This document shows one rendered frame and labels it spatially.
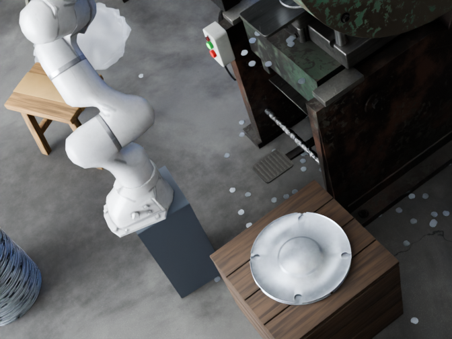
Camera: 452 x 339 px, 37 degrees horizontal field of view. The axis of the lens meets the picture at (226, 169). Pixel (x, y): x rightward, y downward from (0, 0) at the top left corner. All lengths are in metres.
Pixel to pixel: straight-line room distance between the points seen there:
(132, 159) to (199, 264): 0.56
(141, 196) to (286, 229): 0.44
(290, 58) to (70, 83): 0.65
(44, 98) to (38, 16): 1.08
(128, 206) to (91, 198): 0.80
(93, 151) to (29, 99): 1.03
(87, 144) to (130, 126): 0.12
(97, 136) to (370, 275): 0.83
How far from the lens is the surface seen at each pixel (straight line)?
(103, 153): 1.79
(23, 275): 2.55
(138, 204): 1.98
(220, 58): 2.25
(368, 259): 1.93
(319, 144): 2.05
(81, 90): 1.77
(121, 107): 1.78
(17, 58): 3.56
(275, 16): 1.96
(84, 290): 2.56
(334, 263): 1.93
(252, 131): 2.68
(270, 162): 2.40
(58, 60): 1.78
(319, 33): 1.99
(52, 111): 2.67
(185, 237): 2.14
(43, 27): 1.69
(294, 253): 1.95
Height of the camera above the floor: 2.06
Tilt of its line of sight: 52 degrees down
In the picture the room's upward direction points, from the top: 23 degrees counter-clockwise
